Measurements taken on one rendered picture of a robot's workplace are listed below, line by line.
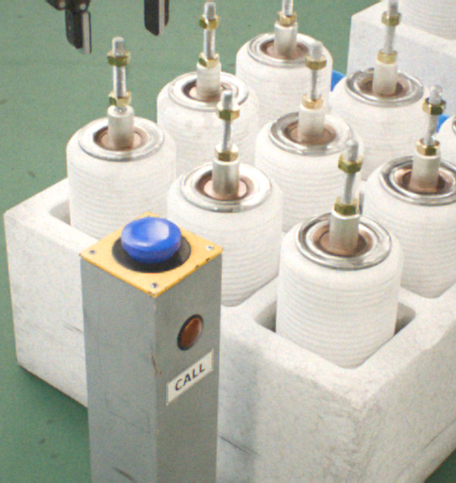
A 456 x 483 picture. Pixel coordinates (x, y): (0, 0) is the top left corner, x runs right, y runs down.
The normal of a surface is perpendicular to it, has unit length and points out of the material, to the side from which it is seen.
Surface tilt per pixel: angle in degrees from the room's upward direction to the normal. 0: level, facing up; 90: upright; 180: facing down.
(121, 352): 90
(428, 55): 90
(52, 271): 90
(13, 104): 0
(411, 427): 90
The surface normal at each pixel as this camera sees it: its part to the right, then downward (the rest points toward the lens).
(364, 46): -0.67, 0.41
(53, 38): 0.03, -0.82
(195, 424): 0.77, 0.38
